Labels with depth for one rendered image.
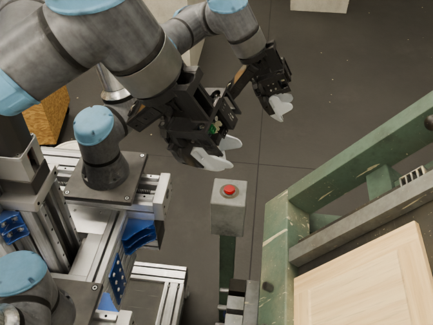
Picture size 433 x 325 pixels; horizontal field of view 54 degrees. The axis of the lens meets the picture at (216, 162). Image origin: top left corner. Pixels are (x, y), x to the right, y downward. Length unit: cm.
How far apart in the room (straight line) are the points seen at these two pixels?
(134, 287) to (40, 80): 173
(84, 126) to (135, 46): 84
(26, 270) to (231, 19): 67
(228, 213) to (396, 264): 60
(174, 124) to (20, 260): 56
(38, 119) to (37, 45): 253
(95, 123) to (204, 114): 79
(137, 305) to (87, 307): 93
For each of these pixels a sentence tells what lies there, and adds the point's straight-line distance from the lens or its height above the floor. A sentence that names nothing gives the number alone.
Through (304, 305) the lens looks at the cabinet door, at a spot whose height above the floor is 93.
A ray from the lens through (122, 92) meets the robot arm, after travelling 132.
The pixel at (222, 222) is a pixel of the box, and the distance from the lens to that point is 152.
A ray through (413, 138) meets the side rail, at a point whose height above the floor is 123.
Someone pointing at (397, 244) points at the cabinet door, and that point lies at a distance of 114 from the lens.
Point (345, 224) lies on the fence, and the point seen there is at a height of 108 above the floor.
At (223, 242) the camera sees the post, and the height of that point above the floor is 66.
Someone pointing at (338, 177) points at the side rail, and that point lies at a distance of 142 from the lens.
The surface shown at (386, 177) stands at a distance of 136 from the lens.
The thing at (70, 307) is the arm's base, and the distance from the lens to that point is 114.
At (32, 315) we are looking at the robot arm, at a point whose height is 125.
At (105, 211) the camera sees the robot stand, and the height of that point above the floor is 95.
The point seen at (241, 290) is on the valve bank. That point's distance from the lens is 146.
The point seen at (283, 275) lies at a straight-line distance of 134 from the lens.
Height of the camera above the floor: 204
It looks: 45 degrees down
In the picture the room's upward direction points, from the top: straight up
